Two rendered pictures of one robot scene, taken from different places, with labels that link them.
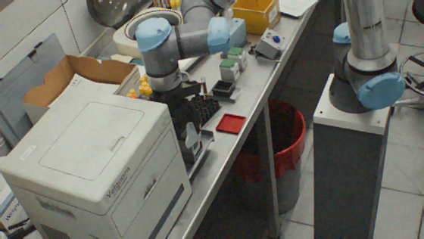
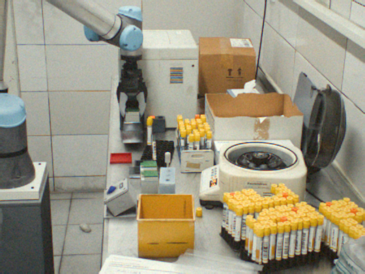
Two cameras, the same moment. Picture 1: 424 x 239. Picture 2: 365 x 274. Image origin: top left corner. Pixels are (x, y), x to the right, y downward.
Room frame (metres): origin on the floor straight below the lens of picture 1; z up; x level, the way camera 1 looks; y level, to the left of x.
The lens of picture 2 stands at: (2.63, -1.03, 1.68)
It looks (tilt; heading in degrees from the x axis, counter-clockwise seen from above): 21 degrees down; 142
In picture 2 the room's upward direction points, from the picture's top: 1 degrees clockwise
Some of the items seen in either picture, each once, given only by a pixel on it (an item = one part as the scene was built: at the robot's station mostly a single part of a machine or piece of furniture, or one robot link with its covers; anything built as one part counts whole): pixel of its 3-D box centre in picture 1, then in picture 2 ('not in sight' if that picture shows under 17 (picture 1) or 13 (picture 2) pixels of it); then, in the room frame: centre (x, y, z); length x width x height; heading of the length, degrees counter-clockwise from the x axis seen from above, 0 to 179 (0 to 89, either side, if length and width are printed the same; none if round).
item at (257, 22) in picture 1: (256, 13); (165, 224); (1.54, -0.24, 0.93); 0.13 x 0.13 x 0.10; 54
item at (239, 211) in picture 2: not in sight; (238, 227); (1.66, -0.11, 0.93); 0.02 x 0.02 x 0.11
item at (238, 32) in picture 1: (234, 38); (167, 192); (1.40, -0.13, 0.92); 0.10 x 0.07 x 0.10; 143
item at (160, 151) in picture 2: (188, 105); (158, 140); (1.09, 0.05, 0.93); 0.17 x 0.09 x 0.11; 137
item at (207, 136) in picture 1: (185, 158); (132, 124); (0.90, 0.08, 0.92); 0.21 x 0.07 x 0.05; 148
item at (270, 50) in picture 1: (264, 43); (128, 197); (1.35, -0.22, 0.92); 0.13 x 0.07 x 0.08; 58
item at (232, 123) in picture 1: (231, 123); (120, 158); (1.04, -0.05, 0.88); 0.07 x 0.07 x 0.01; 58
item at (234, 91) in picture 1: (224, 90); (143, 168); (1.18, -0.06, 0.89); 0.09 x 0.05 x 0.04; 58
